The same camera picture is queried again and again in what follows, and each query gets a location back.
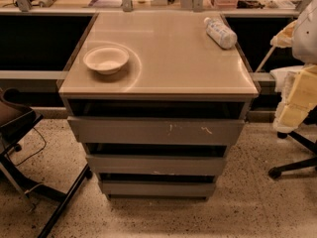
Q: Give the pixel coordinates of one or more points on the white paper bowl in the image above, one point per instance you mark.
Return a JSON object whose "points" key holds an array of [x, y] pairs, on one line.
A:
{"points": [[106, 60]]}

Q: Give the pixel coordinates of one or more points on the grey middle drawer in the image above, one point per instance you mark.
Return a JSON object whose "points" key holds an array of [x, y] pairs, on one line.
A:
{"points": [[156, 166]]}

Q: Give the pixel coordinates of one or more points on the grey bottom drawer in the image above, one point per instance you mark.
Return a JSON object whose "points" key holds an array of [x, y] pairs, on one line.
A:
{"points": [[157, 189]]}

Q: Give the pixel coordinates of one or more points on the grey drawer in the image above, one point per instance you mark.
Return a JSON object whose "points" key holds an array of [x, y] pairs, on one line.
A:
{"points": [[157, 131], [157, 189], [156, 166]]}

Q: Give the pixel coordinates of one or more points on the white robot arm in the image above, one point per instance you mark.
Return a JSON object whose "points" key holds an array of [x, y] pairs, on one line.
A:
{"points": [[304, 39]]}

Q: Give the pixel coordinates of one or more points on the grey drawer cabinet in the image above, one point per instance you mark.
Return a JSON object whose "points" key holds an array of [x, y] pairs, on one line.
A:
{"points": [[175, 71]]}

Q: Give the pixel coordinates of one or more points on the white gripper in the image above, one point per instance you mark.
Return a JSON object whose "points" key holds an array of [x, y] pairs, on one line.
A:
{"points": [[306, 37]]}

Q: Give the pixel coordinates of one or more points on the black office chair base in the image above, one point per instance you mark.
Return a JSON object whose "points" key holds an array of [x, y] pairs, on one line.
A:
{"points": [[304, 156]]}

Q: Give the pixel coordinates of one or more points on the clear plastic water bottle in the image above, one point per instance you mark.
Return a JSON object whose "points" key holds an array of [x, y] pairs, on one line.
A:
{"points": [[222, 35]]}

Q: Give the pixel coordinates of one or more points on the grey top drawer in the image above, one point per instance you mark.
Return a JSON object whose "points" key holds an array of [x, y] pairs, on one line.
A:
{"points": [[157, 131]]}

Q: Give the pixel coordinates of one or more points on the white pole with black handle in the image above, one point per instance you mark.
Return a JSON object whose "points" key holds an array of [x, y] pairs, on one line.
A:
{"points": [[266, 57]]}

